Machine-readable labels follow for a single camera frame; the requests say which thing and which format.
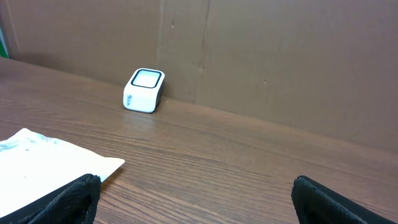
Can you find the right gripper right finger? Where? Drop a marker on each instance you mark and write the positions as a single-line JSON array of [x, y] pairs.
[[316, 204]]

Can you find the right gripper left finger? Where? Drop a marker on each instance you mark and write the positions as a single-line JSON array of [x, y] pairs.
[[74, 203]]

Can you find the beige plastic pouch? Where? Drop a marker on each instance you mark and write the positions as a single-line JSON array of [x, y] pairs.
[[34, 165]]

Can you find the white barcode scanner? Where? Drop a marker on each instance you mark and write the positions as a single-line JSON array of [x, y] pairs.
[[144, 90]]

